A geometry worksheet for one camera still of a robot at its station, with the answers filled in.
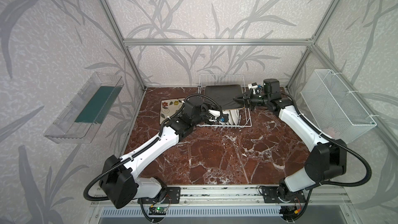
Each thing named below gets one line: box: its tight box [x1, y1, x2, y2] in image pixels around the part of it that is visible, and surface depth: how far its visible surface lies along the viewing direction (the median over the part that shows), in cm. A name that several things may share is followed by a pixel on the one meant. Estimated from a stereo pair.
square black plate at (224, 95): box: [204, 84, 245, 111], surface depth 79 cm
